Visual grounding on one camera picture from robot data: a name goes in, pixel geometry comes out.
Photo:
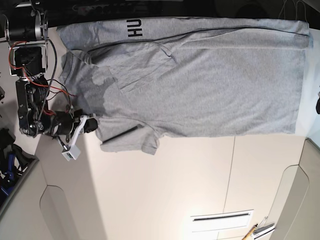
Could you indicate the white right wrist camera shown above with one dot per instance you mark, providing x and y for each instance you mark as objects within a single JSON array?
[{"x": 71, "y": 153}]

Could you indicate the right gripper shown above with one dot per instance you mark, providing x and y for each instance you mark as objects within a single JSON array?
[{"x": 64, "y": 123}]

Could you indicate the yellow pencil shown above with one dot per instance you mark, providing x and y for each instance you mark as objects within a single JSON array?
[{"x": 250, "y": 232}]

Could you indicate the grey T-shirt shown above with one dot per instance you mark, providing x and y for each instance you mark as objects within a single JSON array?
[{"x": 146, "y": 78}]

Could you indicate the white cable grommet plate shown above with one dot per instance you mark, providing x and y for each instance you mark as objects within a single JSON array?
[{"x": 221, "y": 222}]

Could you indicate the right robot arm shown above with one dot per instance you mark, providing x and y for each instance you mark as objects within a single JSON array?
[{"x": 26, "y": 32}]

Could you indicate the blue and black tool pile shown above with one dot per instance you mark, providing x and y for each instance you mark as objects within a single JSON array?
[{"x": 14, "y": 161}]

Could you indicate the metal binder clip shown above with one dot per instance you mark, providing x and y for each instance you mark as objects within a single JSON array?
[{"x": 263, "y": 230}]

